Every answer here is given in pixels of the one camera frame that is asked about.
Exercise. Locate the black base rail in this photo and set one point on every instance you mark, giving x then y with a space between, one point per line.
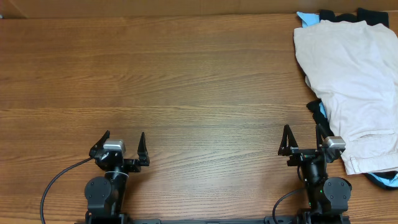
284 219

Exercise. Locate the beige shorts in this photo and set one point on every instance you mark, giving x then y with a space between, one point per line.
354 81

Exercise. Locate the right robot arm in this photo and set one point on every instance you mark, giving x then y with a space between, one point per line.
327 196

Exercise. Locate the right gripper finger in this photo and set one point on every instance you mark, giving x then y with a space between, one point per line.
321 134
288 143

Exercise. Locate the light blue garment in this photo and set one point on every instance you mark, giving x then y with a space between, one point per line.
309 18

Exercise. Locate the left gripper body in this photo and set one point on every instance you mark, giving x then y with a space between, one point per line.
130 165

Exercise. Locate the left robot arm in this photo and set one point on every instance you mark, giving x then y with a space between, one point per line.
105 194

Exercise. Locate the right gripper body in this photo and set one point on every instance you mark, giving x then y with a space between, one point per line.
300 154

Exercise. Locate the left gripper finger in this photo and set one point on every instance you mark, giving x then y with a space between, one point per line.
142 151
99 144

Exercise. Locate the black garment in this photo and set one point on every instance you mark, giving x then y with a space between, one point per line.
384 180

